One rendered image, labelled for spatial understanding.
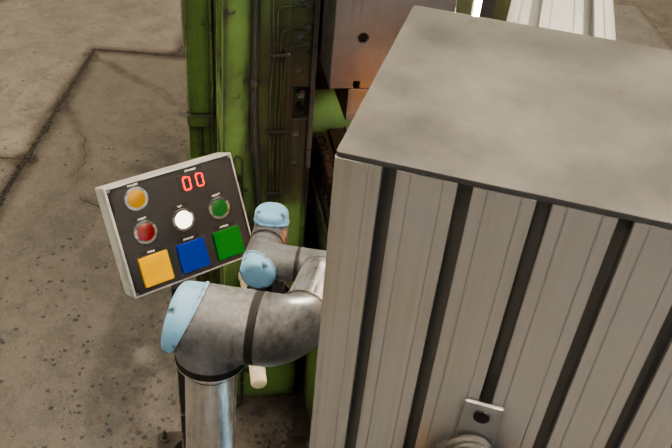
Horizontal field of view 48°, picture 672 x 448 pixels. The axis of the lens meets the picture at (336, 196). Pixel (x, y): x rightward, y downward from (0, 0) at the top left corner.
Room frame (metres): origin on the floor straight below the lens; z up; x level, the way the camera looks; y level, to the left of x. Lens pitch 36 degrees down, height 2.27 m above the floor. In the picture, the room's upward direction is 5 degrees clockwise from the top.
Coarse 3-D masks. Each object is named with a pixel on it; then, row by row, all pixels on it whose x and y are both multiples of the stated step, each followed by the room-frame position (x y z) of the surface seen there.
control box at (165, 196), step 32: (192, 160) 1.60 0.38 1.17; (224, 160) 1.59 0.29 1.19; (96, 192) 1.45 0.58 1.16; (128, 192) 1.43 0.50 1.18; (160, 192) 1.47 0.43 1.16; (192, 192) 1.51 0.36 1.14; (224, 192) 1.55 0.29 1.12; (128, 224) 1.39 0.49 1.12; (160, 224) 1.42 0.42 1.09; (192, 224) 1.46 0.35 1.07; (224, 224) 1.50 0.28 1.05; (128, 256) 1.35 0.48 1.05; (128, 288) 1.33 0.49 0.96; (160, 288) 1.34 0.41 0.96
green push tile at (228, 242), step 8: (216, 232) 1.48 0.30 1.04; (224, 232) 1.49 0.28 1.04; (232, 232) 1.50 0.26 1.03; (216, 240) 1.46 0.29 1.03; (224, 240) 1.48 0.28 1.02; (232, 240) 1.49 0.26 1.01; (240, 240) 1.50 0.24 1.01; (216, 248) 1.46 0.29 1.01; (224, 248) 1.46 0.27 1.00; (232, 248) 1.47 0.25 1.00; (240, 248) 1.48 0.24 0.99; (224, 256) 1.45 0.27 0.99; (232, 256) 1.46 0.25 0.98
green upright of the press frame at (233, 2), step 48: (240, 0) 1.78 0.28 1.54; (288, 0) 1.81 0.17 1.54; (240, 48) 1.78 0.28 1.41; (288, 48) 1.81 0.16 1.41; (240, 96) 1.78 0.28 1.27; (288, 96) 1.82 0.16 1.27; (240, 144) 1.78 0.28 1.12; (288, 144) 1.82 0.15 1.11; (288, 192) 1.82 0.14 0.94; (288, 240) 1.82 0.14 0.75; (288, 384) 1.82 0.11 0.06
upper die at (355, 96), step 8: (344, 88) 1.75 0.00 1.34; (352, 88) 1.71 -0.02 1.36; (360, 88) 1.72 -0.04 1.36; (368, 88) 1.72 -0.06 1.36; (344, 96) 1.74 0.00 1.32; (352, 96) 1.71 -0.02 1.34; (360, 96) 1.71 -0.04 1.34; (344, 104) 1.73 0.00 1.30; (352, 104) 1.71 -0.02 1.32; (360, 104) 1.72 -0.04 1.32; (344, 112) 1.73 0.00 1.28; (352, 112) 1.71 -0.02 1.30
